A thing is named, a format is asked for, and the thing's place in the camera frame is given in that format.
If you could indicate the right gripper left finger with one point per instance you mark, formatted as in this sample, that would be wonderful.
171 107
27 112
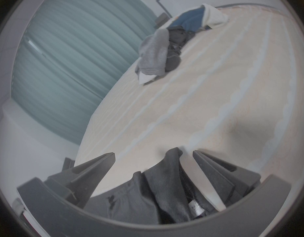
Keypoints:
78 184

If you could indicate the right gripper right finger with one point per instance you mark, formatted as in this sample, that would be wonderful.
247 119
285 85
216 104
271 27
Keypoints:
223 179

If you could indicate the black T-shirt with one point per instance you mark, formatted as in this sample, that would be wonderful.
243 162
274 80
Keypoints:
166 181

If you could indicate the bed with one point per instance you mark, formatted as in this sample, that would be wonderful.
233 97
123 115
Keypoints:
216 95

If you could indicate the blue-green curtain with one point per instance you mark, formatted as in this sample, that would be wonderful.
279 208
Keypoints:
48 90
92 28

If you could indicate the white garment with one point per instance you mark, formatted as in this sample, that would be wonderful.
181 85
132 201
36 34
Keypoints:
145 78

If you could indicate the light grey garment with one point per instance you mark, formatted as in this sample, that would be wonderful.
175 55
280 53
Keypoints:
154 53

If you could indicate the black garment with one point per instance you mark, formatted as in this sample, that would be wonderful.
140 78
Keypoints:
176 41

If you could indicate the dark blue garment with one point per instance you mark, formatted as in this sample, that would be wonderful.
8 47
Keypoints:
189 20

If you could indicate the white knitted sweater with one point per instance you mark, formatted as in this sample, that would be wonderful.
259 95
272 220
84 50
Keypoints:
214 16

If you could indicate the grey bedside table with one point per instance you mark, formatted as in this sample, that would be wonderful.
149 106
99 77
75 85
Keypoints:
161 20

